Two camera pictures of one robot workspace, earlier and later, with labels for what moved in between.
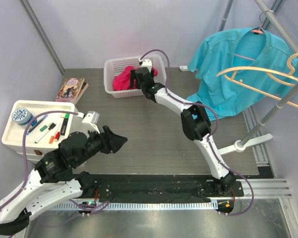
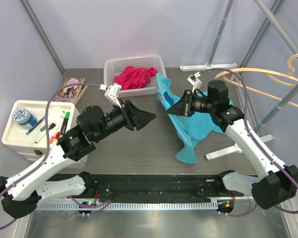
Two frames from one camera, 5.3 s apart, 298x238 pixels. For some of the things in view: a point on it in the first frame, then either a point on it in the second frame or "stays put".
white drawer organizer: (44, 131) stays put
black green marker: (65, 123) stays put
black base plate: (156, 188) stays put
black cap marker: (51, 126) stays put
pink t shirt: (122, 81) stays put
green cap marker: (43, 128) stays put
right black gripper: (133, 77) -> (184, 106)
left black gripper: (109, 138) -> (135, 118)
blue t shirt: (243, 68) -> (192, 128)
